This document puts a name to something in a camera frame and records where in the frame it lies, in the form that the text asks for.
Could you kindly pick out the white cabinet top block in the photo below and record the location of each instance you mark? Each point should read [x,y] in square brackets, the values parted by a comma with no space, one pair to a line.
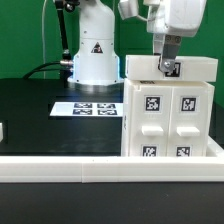
[187,68]

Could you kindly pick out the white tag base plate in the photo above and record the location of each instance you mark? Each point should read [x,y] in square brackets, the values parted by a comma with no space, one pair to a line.
[87,109]

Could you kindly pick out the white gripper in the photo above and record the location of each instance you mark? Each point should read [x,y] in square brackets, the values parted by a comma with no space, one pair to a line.
[174,18]

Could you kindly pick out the white cabinet door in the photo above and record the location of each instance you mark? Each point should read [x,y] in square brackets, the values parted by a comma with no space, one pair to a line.
[150,121]
[188,129]

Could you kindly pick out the black camera pole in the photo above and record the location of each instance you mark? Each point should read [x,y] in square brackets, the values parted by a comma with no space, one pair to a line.
[68,6]

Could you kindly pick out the white cabinet body box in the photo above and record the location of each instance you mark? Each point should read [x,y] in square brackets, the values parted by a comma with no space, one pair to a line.
[131,86]

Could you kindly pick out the white L-shaped fence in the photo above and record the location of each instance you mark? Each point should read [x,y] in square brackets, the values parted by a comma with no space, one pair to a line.
[114,169]

